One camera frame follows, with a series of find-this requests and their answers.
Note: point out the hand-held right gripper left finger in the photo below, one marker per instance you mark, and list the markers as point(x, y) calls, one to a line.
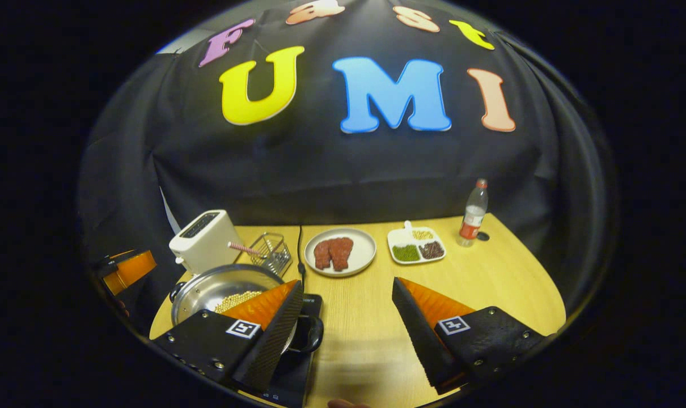
point(272, 340)

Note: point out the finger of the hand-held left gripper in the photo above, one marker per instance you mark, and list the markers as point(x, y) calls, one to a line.
point(130, 269)

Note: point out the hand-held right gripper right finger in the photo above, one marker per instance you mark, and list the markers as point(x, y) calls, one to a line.
point(422, 340)

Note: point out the black induction cooktop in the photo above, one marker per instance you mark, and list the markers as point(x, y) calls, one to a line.
point(297, 379)

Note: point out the stainless steel pot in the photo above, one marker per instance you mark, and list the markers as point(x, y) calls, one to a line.
point(207, 289)

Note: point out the pile of soybeans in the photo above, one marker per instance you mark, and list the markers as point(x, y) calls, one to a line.
point(235, 301)

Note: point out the white toaster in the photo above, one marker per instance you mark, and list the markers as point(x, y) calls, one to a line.
point(204, 243)

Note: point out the pile of green beans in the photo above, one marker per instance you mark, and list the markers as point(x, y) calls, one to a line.
point(406, 253)

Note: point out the pile of dark red beans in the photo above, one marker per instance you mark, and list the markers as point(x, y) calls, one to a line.
point(431, 250)

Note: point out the red checked straw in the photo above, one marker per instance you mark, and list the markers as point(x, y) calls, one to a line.
point(241, 247)

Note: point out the raw meat slice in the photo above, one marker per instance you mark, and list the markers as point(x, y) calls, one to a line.
point(342, 253)
point(322, 255)

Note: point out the pile of small yellow grains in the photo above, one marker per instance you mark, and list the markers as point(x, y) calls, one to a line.
point(422, 234)

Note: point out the white divided dish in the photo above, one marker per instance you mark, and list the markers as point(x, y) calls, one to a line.
point(399, 235)

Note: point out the round white plate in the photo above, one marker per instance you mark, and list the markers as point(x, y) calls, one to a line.
point(363, 249)

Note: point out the plastic water bottle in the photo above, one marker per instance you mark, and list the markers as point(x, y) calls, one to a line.
point(472, 218)

